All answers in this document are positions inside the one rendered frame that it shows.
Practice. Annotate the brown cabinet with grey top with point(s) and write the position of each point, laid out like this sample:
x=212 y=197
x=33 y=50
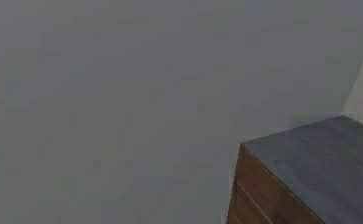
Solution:
x=309 y=173

